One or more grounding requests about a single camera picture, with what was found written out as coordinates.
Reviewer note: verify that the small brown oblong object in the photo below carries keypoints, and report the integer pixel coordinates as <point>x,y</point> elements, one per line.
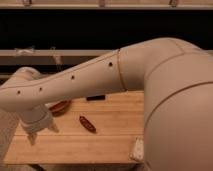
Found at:
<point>87,124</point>

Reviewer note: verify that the grey horizontal rail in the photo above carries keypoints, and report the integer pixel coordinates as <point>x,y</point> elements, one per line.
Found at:
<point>28,57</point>

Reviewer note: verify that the wooden table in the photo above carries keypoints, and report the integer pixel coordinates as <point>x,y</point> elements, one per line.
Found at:
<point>118,121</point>

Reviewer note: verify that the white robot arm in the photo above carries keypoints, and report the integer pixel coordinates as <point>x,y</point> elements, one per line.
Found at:
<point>175,76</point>

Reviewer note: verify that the brown round bowl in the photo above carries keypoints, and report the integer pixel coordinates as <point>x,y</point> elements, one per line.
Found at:
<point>58,108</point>

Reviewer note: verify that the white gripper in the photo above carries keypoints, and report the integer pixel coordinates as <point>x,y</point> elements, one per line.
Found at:
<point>35,120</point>

